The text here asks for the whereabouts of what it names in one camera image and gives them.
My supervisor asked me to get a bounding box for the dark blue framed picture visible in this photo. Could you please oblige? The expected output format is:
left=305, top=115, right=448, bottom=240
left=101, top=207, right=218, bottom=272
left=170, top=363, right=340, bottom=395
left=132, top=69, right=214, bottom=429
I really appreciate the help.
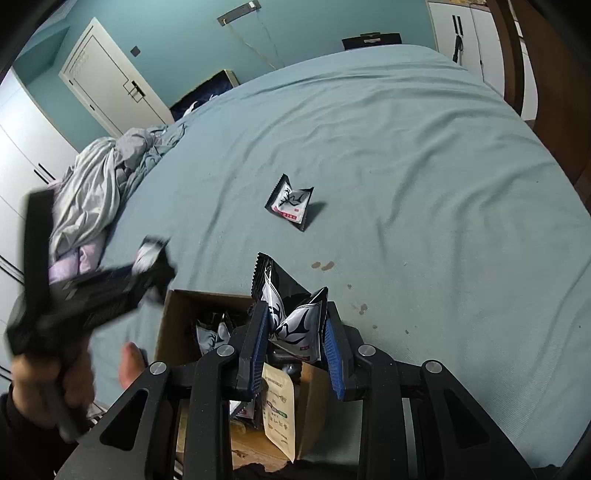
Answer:
left=169, top=69, right=240, bottom=121

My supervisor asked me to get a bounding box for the teal bed sheet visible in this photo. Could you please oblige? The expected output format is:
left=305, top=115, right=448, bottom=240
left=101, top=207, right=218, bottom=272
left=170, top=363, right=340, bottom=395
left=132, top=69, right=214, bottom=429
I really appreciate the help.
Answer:
left=102, top=45, right=590, bottom=467

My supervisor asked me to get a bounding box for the snack packet lying on bed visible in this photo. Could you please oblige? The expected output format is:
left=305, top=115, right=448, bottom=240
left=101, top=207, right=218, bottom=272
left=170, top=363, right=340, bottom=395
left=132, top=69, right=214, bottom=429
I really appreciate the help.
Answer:
left=264, top=174, right=314, bottom=231

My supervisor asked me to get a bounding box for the person left hand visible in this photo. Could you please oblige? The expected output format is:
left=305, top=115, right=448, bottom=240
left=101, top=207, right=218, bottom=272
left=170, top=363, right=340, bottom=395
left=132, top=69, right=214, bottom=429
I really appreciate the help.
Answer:
left=11, top=337, right=95, bottom=428

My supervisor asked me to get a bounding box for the snack packet inside box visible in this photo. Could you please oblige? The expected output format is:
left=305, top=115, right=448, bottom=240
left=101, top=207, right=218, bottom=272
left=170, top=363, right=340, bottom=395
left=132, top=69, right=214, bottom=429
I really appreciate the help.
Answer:
left=195, top=313, right=232, bottom=356

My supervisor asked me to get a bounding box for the black box behind bed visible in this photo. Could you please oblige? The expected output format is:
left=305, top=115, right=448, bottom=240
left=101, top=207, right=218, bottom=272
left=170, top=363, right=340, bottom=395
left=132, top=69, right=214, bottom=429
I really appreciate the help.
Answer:
left=342, top=32, right=403, bottom=51

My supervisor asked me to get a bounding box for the tan kraft paper snack bag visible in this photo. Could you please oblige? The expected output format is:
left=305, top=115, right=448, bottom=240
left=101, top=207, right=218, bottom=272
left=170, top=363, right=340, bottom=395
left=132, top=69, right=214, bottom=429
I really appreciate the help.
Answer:
left=262, top=363, right=297, bottom=462

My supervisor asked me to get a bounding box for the brown cardboard box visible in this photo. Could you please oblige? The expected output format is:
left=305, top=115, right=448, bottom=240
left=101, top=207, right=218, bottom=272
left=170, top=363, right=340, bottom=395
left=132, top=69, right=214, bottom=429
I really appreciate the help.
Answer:
left=155, top=290, right=331, bottom=472

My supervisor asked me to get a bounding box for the grey striped crumpled blanket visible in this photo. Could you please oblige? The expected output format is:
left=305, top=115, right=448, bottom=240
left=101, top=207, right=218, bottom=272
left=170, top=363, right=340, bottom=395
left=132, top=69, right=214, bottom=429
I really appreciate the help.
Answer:
left=48, top=123, right=185, bottom=283

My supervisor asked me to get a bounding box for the grey wall lamp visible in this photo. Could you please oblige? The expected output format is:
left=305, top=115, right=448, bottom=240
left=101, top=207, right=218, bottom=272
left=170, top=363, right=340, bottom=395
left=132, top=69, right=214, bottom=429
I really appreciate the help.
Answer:
left=217, top=0, right=262, bottom=26

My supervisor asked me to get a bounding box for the black sleeved left forearm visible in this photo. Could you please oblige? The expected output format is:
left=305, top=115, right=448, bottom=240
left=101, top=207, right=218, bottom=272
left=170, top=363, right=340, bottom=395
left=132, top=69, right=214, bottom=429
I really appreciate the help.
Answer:
left=1, top=389, right=77, bottom=479

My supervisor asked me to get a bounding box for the white wardrobe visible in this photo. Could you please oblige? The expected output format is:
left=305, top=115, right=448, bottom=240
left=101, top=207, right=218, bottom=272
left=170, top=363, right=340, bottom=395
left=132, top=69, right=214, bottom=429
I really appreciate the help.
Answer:
left=0, top=68, right=80, bottom=384

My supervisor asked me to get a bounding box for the snack packet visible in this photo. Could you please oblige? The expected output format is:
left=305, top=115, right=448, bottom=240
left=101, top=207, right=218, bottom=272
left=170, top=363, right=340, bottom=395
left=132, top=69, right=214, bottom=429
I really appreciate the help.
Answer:
left=264, top=174, right=314, bottom=231
left=250, top=252, right=329, bottom=363
left=195, top=313, right=232, bottom=356

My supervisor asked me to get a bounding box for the white door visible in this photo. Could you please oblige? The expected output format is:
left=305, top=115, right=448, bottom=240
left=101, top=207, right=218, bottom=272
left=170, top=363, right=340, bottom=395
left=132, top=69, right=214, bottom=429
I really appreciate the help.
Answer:
left=59, top=18, right=174, bottom=138

